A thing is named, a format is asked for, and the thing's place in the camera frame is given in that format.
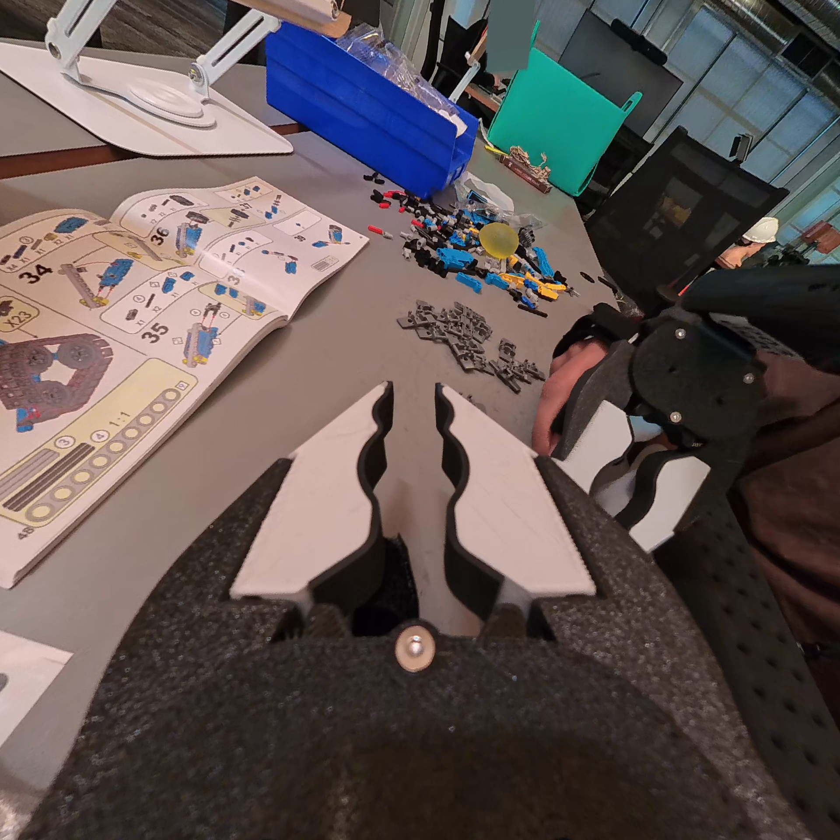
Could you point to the pile of mixed building parts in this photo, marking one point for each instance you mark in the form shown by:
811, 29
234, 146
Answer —
459, 249

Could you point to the grey desk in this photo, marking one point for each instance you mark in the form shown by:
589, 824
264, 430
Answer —
328, 361

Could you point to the brown wooden model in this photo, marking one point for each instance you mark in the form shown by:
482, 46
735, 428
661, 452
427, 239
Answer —
525, 167

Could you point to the clear plastic bag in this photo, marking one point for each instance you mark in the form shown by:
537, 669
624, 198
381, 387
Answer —
394, 59
485, 193

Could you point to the yellow plastic dome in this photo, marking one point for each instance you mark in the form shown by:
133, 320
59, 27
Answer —
499, 239

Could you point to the pile of grey track links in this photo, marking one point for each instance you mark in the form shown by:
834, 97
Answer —
466, 334

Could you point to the blue plastic bin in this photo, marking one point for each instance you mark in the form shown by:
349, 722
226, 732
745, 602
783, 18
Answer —
361, 111

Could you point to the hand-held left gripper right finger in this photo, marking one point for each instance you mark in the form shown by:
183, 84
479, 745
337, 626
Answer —
518, 525

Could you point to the black monitor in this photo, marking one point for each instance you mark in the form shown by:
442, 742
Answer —
689, 210

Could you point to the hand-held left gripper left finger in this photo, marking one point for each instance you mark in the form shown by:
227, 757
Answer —
315, 525

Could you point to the white metal stand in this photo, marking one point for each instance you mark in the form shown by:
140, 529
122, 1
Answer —
131, 111

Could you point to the light wooden board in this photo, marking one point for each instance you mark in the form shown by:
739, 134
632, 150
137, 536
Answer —
295, 16

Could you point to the wall display screen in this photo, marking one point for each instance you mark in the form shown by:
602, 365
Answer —
623, 72

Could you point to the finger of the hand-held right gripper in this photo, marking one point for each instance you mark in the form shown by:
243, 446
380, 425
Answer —
604, 433
676, 485

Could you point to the instruction booklet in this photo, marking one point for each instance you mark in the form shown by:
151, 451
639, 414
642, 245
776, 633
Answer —
216, 302

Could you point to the blue building block assembly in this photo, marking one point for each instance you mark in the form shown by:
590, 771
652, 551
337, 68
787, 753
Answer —
453, 257

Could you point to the small blue building beam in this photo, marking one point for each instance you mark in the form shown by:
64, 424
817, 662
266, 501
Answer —
469, 281

